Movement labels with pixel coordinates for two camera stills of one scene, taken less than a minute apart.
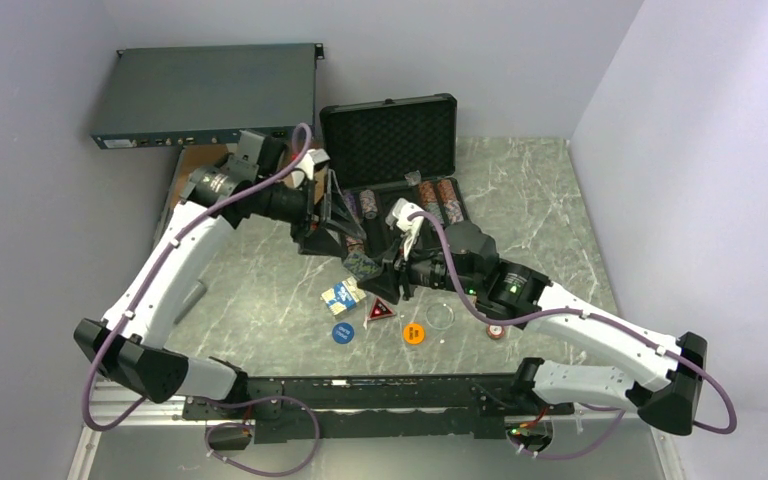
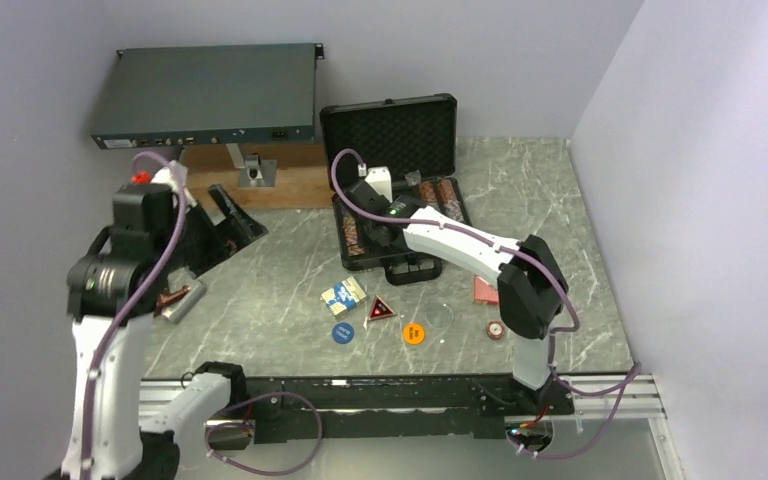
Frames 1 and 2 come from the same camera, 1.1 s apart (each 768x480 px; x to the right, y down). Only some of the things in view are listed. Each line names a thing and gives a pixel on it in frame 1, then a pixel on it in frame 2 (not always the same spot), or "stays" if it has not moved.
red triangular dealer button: (380, 310) stays
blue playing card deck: (344, 296) stays
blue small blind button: (342, 333) stays
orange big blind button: (413, 333) stays
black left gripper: (313, 233) to (236, 232)
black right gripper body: (418, 268) to (365, 238)
